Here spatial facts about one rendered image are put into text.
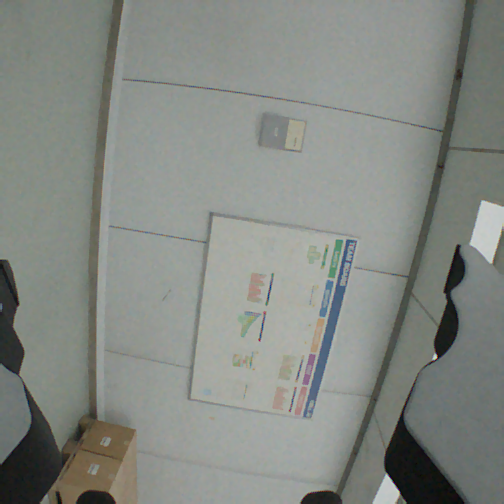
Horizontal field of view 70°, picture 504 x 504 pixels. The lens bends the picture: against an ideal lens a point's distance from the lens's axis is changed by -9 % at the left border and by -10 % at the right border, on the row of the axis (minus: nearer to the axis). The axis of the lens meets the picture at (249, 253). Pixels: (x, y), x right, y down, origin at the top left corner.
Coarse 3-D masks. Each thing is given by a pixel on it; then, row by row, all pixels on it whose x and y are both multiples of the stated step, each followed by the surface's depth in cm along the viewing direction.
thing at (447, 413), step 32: (480, 256) 10; (448, 288) 10; (480, 288) 8; (448, 320) 8; (480, 320) 8; (448, 352) 7; (480, 352) 7; (416, 384) 6; (448, 384) 6; (480, 384) 6; (416, 416) 6; (448, 416) 6; (480, 416) 6; (416, 448) 5; (448, 448) 5; (480, 448) 5; (416, 480) 6; (448, 480) 5; (480, 480) 5
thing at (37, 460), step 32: (0, 288) 10; (0, 320) 8; (0, 352) 8; (0, 384) 7; (0, 416) 6; (32, 416) 6; (0, 448) 5; (32, 448) 6; (0, 480) 5; (32, 480) 6
